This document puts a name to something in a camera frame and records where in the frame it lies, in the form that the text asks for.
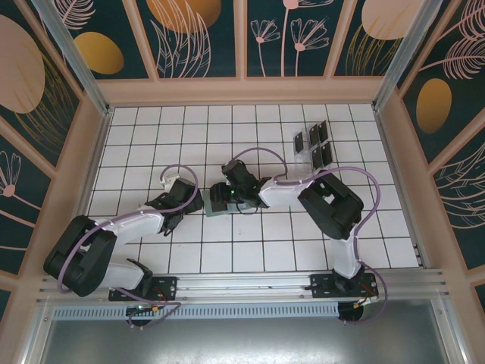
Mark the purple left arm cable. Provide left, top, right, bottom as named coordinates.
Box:
left=56, top=164, right=198, bottom=331

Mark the floral dark wall panel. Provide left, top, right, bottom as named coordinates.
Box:
left=134, top=0, right=242, bottom=79
left=431, top=124, right=485, bottom=271
left=246, top=0, right=355, bottom=78
left=399, top=0, right=485, bottom=165
left=332, top=0, right=414, bottom=77
left=0, top=0, right=83, bottom=170
left=0, top=117, right=52, bottom=274
left=43, top=0, right=151, bottom=80

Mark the aluminium frame post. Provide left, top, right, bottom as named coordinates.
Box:
left=371, top=0, right=431, bottom=113
left=32, top=0, right=114, bottom=117

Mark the aluminium mounting rail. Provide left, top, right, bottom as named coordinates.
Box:
left=36, top=268, right=452, bottom=304

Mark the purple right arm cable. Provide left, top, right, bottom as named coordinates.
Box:
left=226, top=147, right=388, bottom=327

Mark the perforated metal cable tray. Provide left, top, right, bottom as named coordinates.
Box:
left=48, top=301, right=342, bottom=319

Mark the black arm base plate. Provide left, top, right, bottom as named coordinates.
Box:
left=309, top=272, right=380, bottom=300
left=108, top=276, right=178, bottom=303

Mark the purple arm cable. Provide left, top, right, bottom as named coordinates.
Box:
left=56, top=164, right=198, bottom=331
left=226, top=147, right=388, bottom=327

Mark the clear acrylic card stand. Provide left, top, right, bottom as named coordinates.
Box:
left=292, top=119, right=335, bottom=171

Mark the grey steel sheet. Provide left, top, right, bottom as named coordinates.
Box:
left=18, top=297, right=471, bottom=364

